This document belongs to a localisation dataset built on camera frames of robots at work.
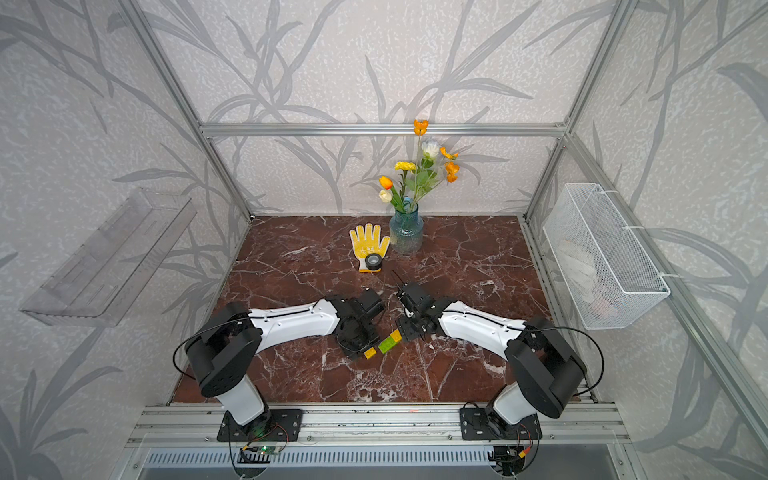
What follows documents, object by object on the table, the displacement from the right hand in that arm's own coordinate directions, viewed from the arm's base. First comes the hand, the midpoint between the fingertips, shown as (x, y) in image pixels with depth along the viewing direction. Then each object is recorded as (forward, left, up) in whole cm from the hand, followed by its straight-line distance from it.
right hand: (410, 323), depth 88 cm
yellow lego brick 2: (-8, +12, -2) cm, 15 cm away
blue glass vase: (+30, +1, +8) cm, 31 cm away
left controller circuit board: (-31, +35, -2) cm, 46 cm away
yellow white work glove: (+34, +16, -2) cm, 37 cm away
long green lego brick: (-6, +7, -2) cm, 9 cm away
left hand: (-8, +9, -2) cm, 12 cm away
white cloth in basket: (+6, -45, +19) cm, 49 cm away
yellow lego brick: (-3, +4, -1) cm, 5 cm away
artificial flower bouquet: (+38, -3, +24) cm, 45 cm away
